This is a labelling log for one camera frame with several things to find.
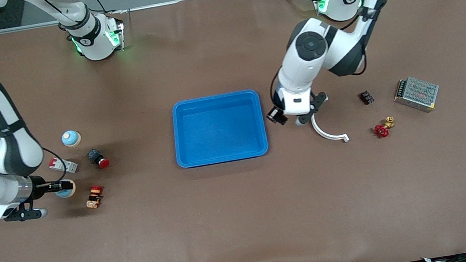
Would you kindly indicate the metal mesh power supply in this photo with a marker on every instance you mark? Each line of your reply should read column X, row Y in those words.
column 417, row 94

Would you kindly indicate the red white circuit breaker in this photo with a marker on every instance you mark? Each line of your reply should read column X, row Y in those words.
column 63, row 165

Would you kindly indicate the blue plastic tray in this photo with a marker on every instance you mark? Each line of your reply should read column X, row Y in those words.
column 219, row 133

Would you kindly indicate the red orange emergency stop button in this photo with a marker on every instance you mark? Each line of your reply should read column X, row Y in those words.
column 95, row 197

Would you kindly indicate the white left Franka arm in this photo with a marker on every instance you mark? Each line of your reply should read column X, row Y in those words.
column 299, row 79

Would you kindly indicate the short dark electrolytic capacitor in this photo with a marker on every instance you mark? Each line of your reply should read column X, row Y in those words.
column 366, row 97

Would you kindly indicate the white curved bracket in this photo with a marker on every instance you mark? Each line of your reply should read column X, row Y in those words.
column 328, row 136

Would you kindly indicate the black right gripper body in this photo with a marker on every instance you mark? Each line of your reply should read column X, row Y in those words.
column 41, row 187

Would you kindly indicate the long dark electrolytic capacitor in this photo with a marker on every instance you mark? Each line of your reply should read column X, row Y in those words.
column 271, row 116

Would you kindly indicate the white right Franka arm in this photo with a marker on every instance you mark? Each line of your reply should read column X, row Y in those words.
column 9, row 150

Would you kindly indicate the blue bell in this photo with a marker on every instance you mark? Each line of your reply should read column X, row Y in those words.
column 68, row 194
column 71, row 138

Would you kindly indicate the red push button switch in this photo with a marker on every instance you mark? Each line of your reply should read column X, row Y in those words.
column 103, row 163

